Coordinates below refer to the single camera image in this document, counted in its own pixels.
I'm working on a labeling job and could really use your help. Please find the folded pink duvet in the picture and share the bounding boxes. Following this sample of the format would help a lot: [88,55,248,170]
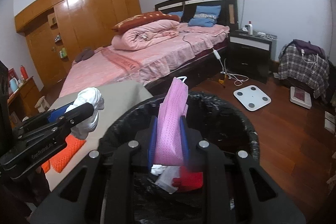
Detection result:
[111,20,180,51]

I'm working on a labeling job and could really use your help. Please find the light blue kettle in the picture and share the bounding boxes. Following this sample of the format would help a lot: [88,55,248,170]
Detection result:
[9,77,20,92]

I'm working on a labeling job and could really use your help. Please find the clear plastic bag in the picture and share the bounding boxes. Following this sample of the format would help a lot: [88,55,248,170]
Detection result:
[155,167,180,194]

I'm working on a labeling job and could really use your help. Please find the red thermos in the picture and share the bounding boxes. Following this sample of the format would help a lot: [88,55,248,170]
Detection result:
[19,64,28,82]

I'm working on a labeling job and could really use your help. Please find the purple slippers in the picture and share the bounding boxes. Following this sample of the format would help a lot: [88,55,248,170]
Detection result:
[75,47,95,62]

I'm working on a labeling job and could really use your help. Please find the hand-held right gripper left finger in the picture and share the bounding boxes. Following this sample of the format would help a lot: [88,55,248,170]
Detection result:
[30,118,158,224]

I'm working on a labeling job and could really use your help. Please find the wooden wardrobe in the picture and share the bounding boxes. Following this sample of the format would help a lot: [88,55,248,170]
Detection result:
[14,0,141,83]

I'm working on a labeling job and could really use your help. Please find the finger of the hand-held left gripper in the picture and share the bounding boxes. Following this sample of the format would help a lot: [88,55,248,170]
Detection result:
[23,103,95,148]
[19,104,77,133]

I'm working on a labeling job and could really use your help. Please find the orange mesh cloth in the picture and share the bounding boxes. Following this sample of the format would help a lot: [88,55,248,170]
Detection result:
[41,135,87,173]

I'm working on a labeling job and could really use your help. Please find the white box on floor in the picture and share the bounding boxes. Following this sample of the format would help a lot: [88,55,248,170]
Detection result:
[289,86,312,109]

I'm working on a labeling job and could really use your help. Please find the dark red patterned pillow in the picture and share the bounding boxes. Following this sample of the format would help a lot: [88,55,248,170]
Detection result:
[111,10,181,36]

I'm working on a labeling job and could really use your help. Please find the bed with pink sheet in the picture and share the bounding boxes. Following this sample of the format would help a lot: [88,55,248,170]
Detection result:
[59,0,238,99]

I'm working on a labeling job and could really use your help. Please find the white cloth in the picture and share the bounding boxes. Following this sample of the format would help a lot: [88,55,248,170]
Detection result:
[66,87,106,140]

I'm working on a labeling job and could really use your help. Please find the blue patterned pillow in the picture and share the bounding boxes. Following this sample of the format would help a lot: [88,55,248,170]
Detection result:
[195,5,222,20]

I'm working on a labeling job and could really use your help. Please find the white earphone cable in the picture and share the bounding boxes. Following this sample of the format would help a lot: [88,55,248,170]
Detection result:
[300,49,320,75]

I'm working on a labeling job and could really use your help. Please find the flat blue pillow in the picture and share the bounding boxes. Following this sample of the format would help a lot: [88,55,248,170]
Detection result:
[188,18,217,28]

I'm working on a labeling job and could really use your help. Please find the white paper box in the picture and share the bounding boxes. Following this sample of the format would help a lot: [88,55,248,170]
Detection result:
[324,111,336,135]

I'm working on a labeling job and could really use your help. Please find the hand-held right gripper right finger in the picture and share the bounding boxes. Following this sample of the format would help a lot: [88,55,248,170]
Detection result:
[180,116,306,224]

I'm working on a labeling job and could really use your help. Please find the chair with plaid cloth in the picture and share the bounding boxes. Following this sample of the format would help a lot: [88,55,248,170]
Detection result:
[278,44,329,99]

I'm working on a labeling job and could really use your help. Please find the red cloth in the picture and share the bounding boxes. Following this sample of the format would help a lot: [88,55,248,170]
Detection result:
[172,166,204,192]

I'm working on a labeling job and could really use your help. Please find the white charger cables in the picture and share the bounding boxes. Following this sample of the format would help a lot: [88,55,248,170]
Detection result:
[256,31,276,41]

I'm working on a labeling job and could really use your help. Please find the bin with black bag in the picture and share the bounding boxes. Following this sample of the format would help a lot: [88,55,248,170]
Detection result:
[98,91,260,224]

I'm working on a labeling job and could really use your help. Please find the black white nightstand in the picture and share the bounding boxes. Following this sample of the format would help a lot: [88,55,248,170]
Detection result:
[227,29,278,84]

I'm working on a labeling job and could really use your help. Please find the pink mesh cloth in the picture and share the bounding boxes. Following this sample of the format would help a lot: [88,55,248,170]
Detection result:
[153,76,190,166]

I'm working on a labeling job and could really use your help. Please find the patterned curtain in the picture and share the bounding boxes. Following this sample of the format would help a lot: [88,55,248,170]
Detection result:
[325,145,336,186]

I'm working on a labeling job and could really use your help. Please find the white floor cables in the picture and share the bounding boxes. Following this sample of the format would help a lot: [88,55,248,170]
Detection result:
[223,58,249,87]

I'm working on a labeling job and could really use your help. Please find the black cable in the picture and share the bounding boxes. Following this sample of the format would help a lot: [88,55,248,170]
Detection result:
[180,33,195,45]

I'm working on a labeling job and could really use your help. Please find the wooden desk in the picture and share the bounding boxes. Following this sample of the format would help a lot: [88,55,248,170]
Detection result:
[7,76,43,125]

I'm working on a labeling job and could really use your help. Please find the white bathroom scale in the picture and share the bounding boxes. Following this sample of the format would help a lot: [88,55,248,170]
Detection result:
[233,85,272,112]

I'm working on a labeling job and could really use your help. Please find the white wall cord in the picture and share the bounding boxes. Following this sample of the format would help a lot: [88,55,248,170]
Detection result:
[240,0,246,28]

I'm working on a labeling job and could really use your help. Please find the purple garment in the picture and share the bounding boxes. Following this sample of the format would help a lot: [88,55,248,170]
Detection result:
[292,39,326,57]

